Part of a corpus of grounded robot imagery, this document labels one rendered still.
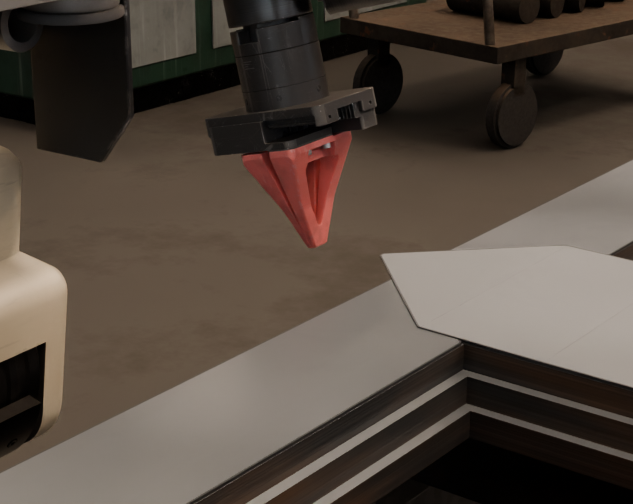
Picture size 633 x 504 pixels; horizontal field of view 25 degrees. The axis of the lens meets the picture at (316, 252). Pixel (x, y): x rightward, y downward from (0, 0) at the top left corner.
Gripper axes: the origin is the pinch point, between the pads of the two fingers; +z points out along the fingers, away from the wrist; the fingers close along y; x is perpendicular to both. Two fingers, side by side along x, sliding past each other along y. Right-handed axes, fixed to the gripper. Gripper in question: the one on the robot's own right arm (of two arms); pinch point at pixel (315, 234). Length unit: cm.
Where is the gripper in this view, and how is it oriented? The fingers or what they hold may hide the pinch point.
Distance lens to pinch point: 99.4
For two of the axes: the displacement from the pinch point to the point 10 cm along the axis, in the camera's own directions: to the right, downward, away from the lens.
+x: -6.0, 2.8, -7.5
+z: 2.0, 9.6, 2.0
